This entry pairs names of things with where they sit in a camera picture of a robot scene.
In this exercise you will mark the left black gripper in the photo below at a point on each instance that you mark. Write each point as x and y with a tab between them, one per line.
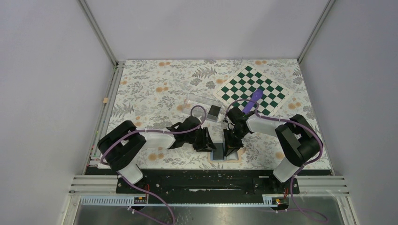
206	144

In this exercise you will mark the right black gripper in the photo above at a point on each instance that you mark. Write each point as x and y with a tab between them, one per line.
229	142

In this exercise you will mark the blue credit card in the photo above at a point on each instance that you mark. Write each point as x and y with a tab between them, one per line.
211	157

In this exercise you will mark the clear plastic box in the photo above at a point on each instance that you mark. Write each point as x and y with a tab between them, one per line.
198	106

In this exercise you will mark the purple marker pen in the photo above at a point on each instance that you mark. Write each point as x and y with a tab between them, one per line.
257	95

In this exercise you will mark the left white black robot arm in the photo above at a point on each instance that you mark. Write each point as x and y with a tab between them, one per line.
122	144

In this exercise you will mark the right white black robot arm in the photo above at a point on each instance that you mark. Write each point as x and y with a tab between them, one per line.
298	140

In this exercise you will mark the green white checkered board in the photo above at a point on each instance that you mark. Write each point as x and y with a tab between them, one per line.
245	82

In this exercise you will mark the floral patterned table mat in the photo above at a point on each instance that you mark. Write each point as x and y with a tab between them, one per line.
151	94

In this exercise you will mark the aluminium frame rail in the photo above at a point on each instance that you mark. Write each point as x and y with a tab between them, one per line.
94	184

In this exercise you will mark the white slotted cable duct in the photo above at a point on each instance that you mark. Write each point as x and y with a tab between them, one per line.
96	200

